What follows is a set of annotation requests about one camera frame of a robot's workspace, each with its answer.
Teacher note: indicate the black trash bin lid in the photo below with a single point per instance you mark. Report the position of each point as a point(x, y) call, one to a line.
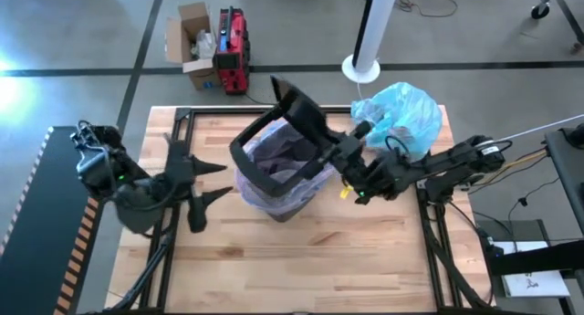
point(301, 109)

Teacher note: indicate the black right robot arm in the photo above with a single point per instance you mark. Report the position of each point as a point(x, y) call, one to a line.
point(433, 169)

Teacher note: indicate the black metal bar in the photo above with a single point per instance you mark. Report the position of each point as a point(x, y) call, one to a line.
point(538, 260)

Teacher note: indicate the white pillar with round base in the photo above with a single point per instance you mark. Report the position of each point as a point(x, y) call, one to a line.
point(376, 23)

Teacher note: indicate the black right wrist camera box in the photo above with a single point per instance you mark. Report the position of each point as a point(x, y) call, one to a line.
point(361, 129)

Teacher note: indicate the open cardboard box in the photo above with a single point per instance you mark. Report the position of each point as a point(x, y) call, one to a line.
point(194, 18)

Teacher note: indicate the blue plastic trash bag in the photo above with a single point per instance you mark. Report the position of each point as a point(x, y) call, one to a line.
point(401, 109)

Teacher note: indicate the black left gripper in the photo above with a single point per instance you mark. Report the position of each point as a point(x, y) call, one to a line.
point(182, 173)

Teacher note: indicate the small yellow tag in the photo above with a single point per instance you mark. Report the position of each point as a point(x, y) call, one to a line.
point(346, 192)

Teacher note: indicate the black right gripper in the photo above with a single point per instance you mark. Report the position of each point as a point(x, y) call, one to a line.
point(353, 162)

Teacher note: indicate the white paper pad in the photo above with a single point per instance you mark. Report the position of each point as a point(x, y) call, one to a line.
point(534, 283)

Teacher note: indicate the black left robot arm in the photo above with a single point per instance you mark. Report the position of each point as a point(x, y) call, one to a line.
point(132, 205)

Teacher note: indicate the black side desk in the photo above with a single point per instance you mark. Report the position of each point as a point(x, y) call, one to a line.
point(568, 169)

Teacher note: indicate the grey cart leg with caster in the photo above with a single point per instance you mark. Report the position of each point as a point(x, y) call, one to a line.
point(539, 11)

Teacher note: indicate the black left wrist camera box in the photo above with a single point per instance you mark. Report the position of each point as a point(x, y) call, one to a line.
point(197, 217)

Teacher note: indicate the black mat with hazard stripes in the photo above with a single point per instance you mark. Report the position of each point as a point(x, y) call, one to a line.
point(36, 237)

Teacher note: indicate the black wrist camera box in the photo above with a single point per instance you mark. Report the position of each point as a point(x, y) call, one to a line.
point(197, 217)
point(361, 129)

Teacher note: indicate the black aluminium table frame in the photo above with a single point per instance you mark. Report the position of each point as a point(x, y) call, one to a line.
point(219, 109)

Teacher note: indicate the clear plastic packing wrap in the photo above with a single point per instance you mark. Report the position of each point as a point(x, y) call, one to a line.
point(205, 43)

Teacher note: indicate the red and black toolbox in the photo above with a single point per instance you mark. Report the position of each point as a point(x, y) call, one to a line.
point(232, 41)

